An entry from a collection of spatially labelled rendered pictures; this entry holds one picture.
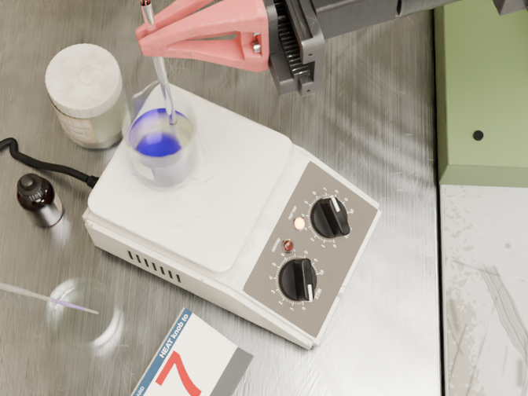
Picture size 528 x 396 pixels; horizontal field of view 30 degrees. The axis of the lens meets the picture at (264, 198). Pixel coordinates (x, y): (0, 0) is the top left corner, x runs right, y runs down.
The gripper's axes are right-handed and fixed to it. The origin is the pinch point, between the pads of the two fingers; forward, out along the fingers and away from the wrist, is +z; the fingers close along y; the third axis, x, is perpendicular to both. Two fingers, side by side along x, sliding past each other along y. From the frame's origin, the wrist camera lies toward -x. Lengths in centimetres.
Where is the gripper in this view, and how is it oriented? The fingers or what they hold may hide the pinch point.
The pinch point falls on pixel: (152, 38)
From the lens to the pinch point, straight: 60.1
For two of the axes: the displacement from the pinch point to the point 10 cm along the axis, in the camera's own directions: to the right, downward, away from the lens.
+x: 0.2, 3.5, 9.4
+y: 3.0, 8.9, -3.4
